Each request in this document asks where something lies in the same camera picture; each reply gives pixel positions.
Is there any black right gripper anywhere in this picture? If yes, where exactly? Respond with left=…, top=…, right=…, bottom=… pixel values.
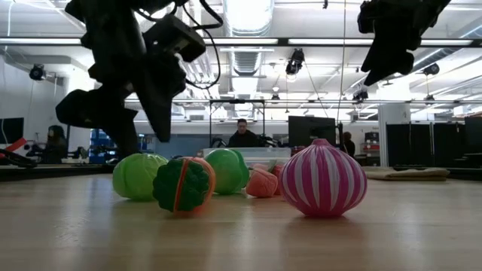
left=357, top=0, right=451, bottom=87

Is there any round light green toy cabbage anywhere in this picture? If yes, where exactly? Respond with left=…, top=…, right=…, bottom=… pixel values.
left=111, top=152, right=169, bottom=202

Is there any black partition wall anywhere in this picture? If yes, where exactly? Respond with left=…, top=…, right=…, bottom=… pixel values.
left=385, top=116, right=482, bottom=169

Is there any black computer monitor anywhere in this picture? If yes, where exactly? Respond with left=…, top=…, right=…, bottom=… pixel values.
left=287, top=115, right=337, bottom=148

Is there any orange toy carrot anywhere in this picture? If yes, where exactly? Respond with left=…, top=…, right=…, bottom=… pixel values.
left=151, top=156, right=217, bottom=214

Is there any red and white object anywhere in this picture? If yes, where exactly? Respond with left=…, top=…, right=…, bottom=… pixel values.
left=0, top=136, right=28, bottom=160

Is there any silver ceiling air duct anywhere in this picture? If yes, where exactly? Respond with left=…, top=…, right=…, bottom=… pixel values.
left=221, top=0, right=276, bottom=77

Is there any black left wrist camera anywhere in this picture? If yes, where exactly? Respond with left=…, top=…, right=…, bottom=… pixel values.
left=142, top=14, right=207, bottom=64

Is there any black background rig frame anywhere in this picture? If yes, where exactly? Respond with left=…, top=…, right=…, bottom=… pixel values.
left=208, top=99, right=267, bottom=148

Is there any small pink toy fruit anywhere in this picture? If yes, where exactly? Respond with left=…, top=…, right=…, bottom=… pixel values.
left=245, top=167, right=279, bottom=199

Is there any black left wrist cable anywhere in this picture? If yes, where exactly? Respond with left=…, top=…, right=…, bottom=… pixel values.
left=179, top=0, right=224, bottom=90

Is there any purple striped toy onion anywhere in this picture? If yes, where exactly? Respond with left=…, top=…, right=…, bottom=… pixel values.
left=279, top=138, right=368, bottom=218

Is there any black wall screen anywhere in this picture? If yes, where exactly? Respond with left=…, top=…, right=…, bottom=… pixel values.
left=0, top=117, right=25, bottom=145

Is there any red toy strawberry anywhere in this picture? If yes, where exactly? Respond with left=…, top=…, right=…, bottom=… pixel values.
left=270, top=163, right=288, bottom=196

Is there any large green toy vegetable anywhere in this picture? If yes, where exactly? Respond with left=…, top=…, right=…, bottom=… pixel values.
left=204, top=148, right=251, bottom=196

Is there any blue storage shelving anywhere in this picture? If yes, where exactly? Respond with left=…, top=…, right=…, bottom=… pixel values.
left=89, top=128, right=114, bottom=165

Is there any black overhead beam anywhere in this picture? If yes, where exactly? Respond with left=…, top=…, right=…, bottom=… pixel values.
left=0, top=36, right=482, bottom=48

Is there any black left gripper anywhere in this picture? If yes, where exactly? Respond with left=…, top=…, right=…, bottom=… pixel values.
left=55, top=0, right=178, bottom=160

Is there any white pillar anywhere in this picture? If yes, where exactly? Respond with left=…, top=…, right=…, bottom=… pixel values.
left=377, top=102, right=412, bottom=169

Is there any person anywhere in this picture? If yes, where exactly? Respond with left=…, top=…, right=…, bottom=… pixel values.
left=340, top=131, right=356, bottom=158
left=40, top=124, right=69, bottom=165
left=227, top=117, right=261, bottom=149

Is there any clear plastic tupperware container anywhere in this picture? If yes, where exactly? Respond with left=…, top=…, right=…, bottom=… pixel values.
left=201, top=147, right=293, bottom=172

